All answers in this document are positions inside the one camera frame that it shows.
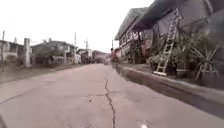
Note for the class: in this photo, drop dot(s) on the person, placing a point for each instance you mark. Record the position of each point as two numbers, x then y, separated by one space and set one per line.
113 56

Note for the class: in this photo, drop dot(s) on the row of distant buildings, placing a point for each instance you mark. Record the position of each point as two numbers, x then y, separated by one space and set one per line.
96 56

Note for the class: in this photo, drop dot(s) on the utility pole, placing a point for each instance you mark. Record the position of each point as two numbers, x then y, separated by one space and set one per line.
86 50
2 45
75 46

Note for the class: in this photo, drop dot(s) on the two-storey house with overhanging roof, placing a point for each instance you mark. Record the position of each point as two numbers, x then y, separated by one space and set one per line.
128 35

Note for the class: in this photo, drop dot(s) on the grey concrete road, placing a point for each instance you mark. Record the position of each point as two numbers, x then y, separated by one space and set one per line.
76 100

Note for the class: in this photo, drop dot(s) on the grey-roofed house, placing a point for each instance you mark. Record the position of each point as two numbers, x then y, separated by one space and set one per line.
53 50

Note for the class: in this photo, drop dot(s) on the aluminium ladder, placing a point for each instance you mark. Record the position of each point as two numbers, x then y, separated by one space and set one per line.
169 40

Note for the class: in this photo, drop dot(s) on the raised concrete kerb strip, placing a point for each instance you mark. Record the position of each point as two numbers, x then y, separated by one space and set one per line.
173 87

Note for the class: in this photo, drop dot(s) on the robot's own part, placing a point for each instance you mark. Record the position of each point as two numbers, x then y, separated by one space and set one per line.
143 126

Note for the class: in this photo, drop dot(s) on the concrete pillar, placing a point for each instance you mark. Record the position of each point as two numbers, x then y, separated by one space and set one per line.
27 53

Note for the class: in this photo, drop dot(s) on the dirt verge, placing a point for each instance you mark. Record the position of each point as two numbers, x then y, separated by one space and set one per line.
23 74

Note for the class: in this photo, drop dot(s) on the row of garden plants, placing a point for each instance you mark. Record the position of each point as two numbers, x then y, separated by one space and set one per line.
203 55

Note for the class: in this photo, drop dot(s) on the dark-roofed house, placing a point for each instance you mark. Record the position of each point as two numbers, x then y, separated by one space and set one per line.
196 15

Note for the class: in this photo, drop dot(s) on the low building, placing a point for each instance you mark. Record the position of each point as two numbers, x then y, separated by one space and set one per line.
11 50

